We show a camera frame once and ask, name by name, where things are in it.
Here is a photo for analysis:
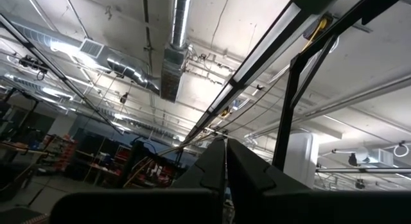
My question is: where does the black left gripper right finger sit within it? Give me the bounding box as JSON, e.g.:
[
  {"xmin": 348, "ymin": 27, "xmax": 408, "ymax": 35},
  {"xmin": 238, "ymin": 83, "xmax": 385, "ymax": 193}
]
[{"xmin": 226, "ymin": 137, "xmax": 411, "ymax": 224}]

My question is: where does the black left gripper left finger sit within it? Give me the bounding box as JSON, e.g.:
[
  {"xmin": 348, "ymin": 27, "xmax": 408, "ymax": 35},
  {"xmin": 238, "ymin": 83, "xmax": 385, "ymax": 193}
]
[{"xmin": 49, "ymin": 137, "xmax": 226, "ymax": 224}]

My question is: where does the shelf with red bins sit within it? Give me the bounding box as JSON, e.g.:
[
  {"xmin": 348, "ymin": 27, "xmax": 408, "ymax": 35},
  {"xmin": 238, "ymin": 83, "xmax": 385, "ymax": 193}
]
[
  {"xmin": 123, "ymin": 142, "xmax": 180, "ymax": 189},
  {"xmin": 43, "ymin": 133, "xmax": 78, "ymax": 173}
]

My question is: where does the white building column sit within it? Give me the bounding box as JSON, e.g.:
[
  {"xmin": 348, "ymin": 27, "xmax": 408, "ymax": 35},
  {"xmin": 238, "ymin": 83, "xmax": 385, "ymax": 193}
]
[{"xmin": 284, "ymin": 132, "xmax": 320, "ymax": 189}]

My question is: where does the grey ceiling air unit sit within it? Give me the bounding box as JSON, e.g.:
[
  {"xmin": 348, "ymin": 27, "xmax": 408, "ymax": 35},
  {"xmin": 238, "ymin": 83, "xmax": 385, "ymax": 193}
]
[{"xmin": 348, "ymin": 146, "xmax": 396, "ymax": 168}]

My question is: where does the white ceiling pipe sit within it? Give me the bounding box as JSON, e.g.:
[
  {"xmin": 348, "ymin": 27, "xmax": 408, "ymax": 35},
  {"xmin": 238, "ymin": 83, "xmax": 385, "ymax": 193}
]
[{"xmin": 243, "ymin": 73, "xmax": 411, "ymax": 140}]

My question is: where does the black beam with light bar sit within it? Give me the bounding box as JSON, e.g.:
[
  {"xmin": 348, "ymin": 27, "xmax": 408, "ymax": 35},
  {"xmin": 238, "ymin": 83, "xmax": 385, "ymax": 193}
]
[{"xmin": 183, "ymin": 0, "xmax": 344, "ymax": 146}]

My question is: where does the black device on beam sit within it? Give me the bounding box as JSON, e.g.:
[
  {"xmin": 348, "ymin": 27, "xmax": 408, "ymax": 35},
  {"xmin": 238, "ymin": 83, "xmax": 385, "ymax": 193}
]
[{"xmin": 18, "ymin": 55, "xmax": 49, "ymax": 81}]

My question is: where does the black rig frame post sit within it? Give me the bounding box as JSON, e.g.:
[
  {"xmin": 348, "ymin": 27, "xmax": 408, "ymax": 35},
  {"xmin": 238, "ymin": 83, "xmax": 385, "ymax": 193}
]
[{"xmin": 272, "ymin": 0, "xmax": 411, "ymax": 172}]

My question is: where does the rectangular metal duct box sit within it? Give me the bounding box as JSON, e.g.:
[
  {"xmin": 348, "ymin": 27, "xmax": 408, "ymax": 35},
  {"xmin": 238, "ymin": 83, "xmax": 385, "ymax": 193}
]
[{"xmin": 159, "ymin": 47, "xmax": 188, "ymax": 103}]

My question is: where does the silver duct with vent grille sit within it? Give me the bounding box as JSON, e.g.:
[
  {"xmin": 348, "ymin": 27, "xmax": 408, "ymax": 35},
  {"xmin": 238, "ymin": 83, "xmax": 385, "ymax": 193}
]
[{"xmin": 6, "ymin": 15, "xmax": 161, "ymax": 95}]

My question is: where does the thin black frame beam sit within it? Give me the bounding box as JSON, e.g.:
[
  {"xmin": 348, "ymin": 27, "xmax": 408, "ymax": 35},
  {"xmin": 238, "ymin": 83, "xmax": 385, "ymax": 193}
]
[{"xmin": 0, "ymin": 13, "xmax": 125, "ymax": 135}]

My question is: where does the yellow cord reel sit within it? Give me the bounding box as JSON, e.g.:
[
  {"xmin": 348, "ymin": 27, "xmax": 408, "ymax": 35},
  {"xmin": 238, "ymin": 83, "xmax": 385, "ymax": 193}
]
[{"xmin": 301, "ymin": 12, "xmax": 335, "ymax": 52}]

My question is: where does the round silver ventilation duct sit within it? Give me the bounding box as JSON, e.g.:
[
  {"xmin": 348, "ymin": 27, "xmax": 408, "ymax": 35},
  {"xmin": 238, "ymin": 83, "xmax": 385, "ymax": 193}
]
[{"xmin": 169, "ymin": 0, "xmax": 194, "ymax": 51}]

